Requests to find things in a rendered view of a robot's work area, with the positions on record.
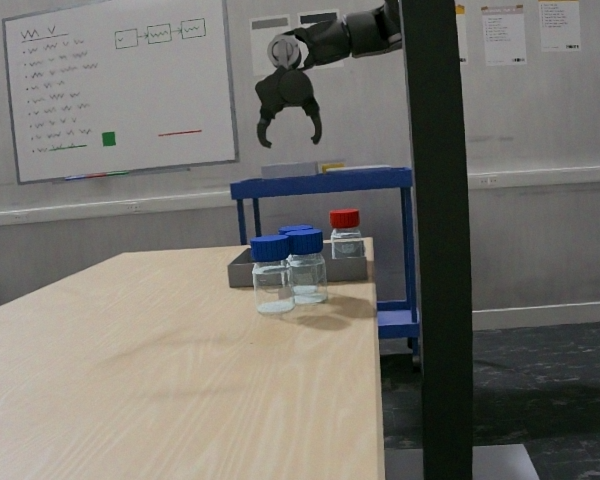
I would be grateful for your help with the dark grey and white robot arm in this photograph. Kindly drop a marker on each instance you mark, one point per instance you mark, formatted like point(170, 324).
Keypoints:
point(330, 41)

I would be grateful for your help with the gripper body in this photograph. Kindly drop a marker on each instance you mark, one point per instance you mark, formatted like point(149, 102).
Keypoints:
point(294, 86)

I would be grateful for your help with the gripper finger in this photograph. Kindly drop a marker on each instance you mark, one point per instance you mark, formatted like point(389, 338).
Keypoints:
point(262, 125)
point(312, 109)

